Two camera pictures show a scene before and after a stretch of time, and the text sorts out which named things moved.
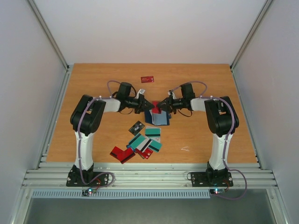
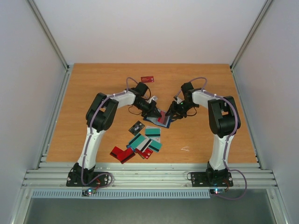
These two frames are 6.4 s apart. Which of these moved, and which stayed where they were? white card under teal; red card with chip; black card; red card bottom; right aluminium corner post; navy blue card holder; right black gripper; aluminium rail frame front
Moved: navy blue card holder; right black gripper
Stayed: red card with chip; black card; white card under teal; red card bottom; right aluminium corner post; aluminium rail frame front
